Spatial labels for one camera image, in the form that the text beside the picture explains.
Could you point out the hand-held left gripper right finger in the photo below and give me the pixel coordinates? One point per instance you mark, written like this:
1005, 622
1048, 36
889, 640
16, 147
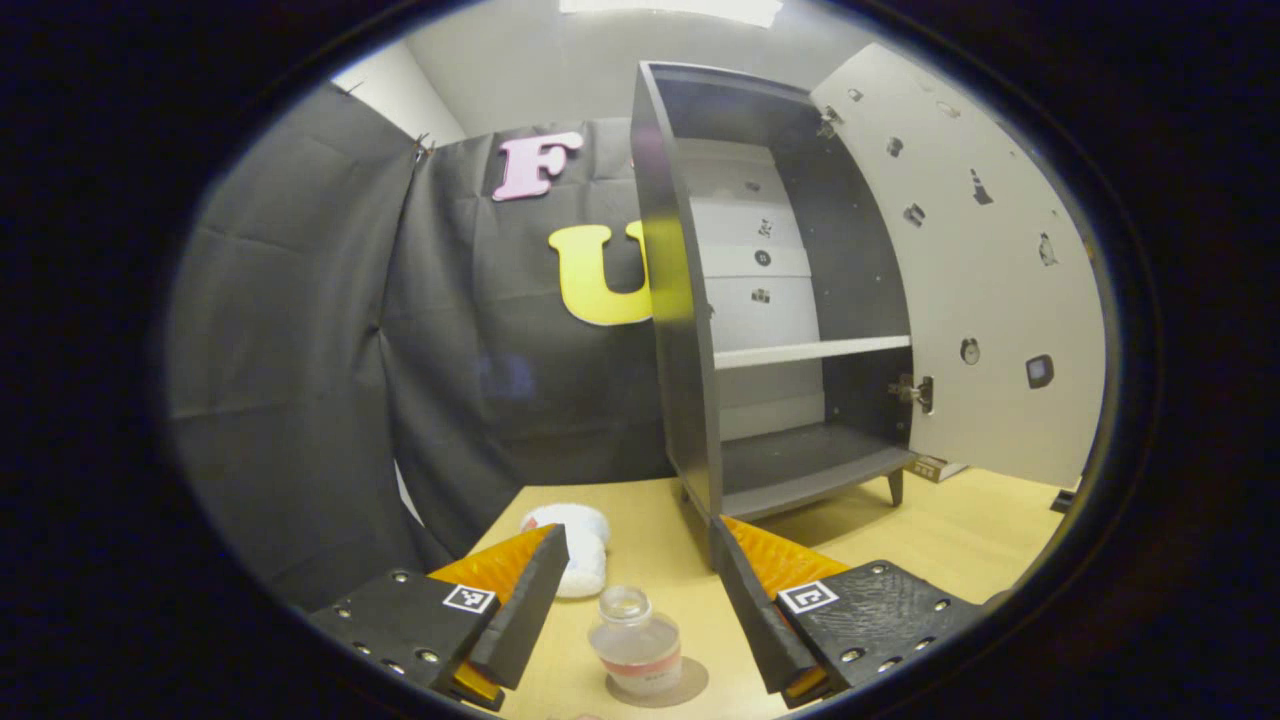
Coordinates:
760, 620

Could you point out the round brown coaster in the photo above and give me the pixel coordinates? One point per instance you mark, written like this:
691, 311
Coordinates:
695, 680

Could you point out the white cabinet shelf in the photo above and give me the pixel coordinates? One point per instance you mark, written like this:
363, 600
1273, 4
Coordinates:
810, 352

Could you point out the metal door hinge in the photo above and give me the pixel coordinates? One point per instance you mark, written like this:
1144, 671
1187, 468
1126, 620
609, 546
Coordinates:
827, 122
912, 392

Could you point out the dark grey cabinet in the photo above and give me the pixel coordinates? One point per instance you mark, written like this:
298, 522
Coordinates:
675, 350

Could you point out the ceiling light panel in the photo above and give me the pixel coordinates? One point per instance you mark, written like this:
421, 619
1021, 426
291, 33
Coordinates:
670, 8

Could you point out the black backdrop cloth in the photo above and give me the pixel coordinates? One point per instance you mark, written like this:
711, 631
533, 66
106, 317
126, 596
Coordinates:
300, 350

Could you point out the brown book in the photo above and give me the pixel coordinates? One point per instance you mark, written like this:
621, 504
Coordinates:
925, 468

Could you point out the beige cabinet door with stickers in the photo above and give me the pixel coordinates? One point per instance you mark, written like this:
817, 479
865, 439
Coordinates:
1000, 300

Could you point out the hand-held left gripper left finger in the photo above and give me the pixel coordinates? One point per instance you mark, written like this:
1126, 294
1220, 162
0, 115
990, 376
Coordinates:
520, 620

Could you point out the clear bottle with red label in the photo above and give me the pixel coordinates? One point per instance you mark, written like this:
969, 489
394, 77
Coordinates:
635, 645

